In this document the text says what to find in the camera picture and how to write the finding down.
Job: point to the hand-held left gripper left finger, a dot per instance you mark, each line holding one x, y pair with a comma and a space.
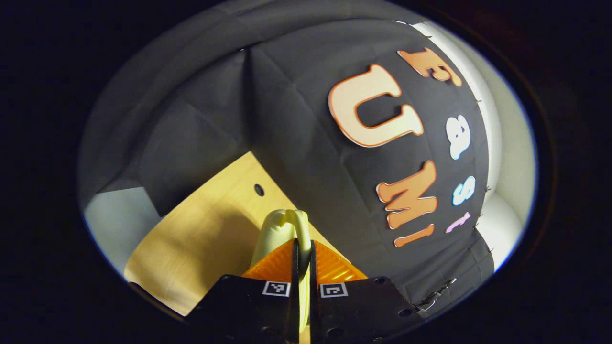
253, 310

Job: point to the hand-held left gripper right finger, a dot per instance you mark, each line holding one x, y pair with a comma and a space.
358, 310

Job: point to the cream yellow suitcase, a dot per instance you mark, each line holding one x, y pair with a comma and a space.
275, 234

